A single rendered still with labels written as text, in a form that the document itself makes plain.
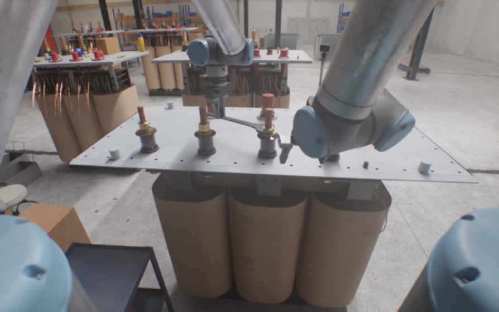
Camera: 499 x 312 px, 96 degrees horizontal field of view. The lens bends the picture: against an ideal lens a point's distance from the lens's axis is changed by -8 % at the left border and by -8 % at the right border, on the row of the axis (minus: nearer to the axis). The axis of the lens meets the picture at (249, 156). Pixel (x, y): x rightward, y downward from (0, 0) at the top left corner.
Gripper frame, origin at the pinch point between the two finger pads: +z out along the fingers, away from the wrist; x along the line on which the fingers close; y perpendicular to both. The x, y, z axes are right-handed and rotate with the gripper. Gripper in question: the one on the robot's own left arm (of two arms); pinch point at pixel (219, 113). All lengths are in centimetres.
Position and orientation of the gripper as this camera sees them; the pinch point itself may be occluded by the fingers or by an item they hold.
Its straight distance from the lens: 116.6
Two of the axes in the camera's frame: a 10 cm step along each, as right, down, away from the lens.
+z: 0.1, 8.7, 5.0
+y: 8.3, 2.8, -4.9
